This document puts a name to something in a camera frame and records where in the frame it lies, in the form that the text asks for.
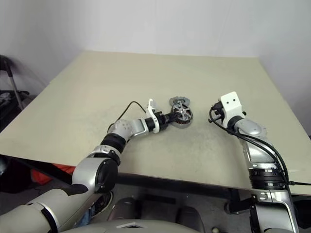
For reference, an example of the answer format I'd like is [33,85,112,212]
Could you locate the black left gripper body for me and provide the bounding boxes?
[157,111,171,131]

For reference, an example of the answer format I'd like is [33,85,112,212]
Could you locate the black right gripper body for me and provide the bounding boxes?
[211,101,226,122]

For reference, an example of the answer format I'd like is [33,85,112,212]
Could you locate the black spoked motor rotor cap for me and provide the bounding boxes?
[171,103,193,122]

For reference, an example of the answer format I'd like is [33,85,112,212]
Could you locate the motor stator with copper windings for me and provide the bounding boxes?
[173,114,193,129]

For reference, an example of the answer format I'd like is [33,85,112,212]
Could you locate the grey toothed motor plate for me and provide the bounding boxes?
[168,96,191,109]

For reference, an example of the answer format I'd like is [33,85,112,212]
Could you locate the dark rounded shape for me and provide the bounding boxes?
[107,197,141,222]
[176,205,205,227]

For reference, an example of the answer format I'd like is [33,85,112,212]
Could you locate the dark sneaker shoe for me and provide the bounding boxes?
[96,191,114,212]

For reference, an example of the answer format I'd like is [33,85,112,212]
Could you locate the grey robot torso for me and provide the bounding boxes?
[56,213,210,233]

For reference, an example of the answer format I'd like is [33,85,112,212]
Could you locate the blue jeans leg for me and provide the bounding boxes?
[79,208,96,224]

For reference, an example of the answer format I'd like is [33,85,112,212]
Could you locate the red object under table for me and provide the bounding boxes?
[31,163,76,185]

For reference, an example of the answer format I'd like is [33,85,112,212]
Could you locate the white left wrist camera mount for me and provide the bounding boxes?
[145,97,161,134]

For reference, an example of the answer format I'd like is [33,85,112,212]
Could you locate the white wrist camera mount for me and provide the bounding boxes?
[145,97,161,134]
[219,91,244,127]

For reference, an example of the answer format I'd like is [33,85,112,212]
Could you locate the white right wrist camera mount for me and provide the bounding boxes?
[219,91,244,127]

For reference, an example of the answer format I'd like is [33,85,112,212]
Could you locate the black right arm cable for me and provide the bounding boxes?
[208,106,311,193]

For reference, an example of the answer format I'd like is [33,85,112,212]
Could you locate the black metal table frame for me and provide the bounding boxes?
[0,154,311,215]

